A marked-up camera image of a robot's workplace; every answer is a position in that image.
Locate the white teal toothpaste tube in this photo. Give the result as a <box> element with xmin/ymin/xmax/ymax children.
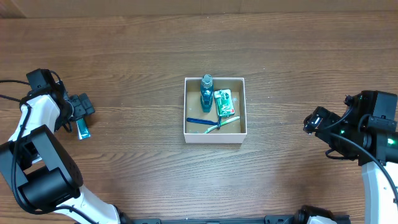
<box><xmin>76</xmin><ymin>118</ymin><xmax>91</xmax><ymax>140</ymax></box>

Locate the green white toothbrush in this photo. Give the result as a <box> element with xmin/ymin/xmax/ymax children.
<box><xmin>205</xmin><ymin>116</ymin><xmax>240</xmax><ymax>134</ymax></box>

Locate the green white soap packet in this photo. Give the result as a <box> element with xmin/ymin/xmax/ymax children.
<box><xmin>213</xmin><ymin>89</ymin><xmax>235</xmax><ymax>117</ymax></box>

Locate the blue disposable razor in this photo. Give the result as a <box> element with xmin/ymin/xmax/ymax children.
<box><xmin>186</xmin><ymin>118</ymin><xmax>221</xmax><ymax>129</ymax></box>

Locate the teal mouthwash bottle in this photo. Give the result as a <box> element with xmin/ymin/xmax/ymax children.
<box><xmin>200</xmin><ymin>74</ymin><xmax>214</xmax><ymax>113</ymax></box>

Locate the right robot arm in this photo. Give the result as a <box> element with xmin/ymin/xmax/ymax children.
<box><xmin>303</xmin><ymin>90</ymin><xmax>397</xmax><ymax>223</ymax></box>

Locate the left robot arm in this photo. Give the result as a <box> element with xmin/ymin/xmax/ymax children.
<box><xmin>1</xmin><ymin>92</ymin><xmax>130</xmax><ymax>223</ymax></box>

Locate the white cardboard box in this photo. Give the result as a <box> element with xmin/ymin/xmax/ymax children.
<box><xmin>183</xmin><ymin>78</ymin><xmax>248</xmax><ymax>144</ymax></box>

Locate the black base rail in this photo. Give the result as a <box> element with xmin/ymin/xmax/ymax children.
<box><xmin>118</xmin><ymin>205</ymin><xmax>351</xmax><ymax>224</ymax></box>

